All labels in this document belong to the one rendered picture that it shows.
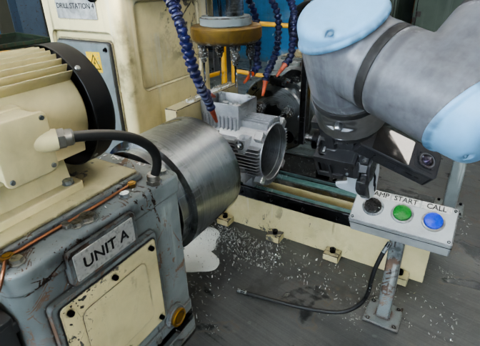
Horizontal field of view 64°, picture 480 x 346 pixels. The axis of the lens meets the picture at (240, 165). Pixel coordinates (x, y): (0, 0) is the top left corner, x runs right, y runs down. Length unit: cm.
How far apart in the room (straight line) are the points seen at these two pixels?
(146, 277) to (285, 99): 76
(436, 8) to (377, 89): 359
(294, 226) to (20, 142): 73
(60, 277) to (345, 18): 44
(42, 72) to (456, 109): 47
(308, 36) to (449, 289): 76
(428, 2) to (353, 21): 358
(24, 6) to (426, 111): 560
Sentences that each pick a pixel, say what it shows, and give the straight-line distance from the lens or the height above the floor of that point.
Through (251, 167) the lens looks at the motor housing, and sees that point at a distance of 100.
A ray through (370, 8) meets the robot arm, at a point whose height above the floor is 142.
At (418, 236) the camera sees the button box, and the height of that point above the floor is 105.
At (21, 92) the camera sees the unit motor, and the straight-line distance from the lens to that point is 55.
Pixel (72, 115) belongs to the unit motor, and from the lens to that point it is 57.
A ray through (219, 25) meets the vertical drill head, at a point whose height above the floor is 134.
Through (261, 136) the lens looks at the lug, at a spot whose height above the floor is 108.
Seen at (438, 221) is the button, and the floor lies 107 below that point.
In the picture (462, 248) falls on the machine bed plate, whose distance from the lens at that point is 117.
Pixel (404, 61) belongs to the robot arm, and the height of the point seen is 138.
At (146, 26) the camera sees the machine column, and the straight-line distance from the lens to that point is 108.
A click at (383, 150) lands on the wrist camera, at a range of 54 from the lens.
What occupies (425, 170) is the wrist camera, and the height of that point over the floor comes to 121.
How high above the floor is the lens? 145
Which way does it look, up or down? 26 degrees down
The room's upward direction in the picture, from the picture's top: 1 degrees counter-clockwise
